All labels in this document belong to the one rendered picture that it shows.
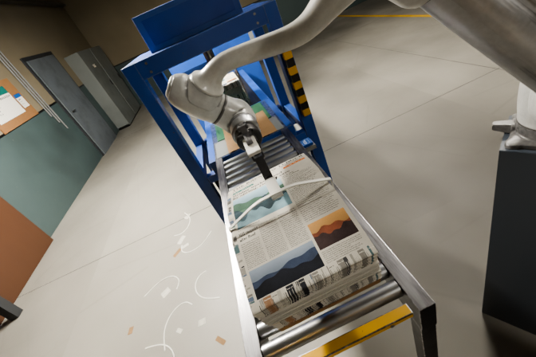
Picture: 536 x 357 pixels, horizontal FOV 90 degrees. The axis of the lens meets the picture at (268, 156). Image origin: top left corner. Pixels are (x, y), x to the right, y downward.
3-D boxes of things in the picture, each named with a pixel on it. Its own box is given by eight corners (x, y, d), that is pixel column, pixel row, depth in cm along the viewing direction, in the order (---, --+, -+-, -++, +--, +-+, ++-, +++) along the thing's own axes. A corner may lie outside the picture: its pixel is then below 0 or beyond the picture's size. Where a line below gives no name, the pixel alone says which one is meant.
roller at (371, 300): (404, 294, 82) (408, 293, 77) (266, 363, 80) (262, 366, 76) (394, 278, 84) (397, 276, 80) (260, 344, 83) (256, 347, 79)
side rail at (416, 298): (438, 323, 78) (437, 302, 72) (422, 331, 78) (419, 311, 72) (292, 139, 193) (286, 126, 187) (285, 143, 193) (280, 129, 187)
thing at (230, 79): (250, 104, 250) (239, 78, 236) (222, 117, 249) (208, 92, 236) (244, 94, 282) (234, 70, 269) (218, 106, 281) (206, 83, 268)
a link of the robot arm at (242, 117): (262, 131, 86) (266, 139, 81) (236, 143, 86) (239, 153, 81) (250, 107, 81) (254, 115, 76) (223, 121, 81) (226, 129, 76)
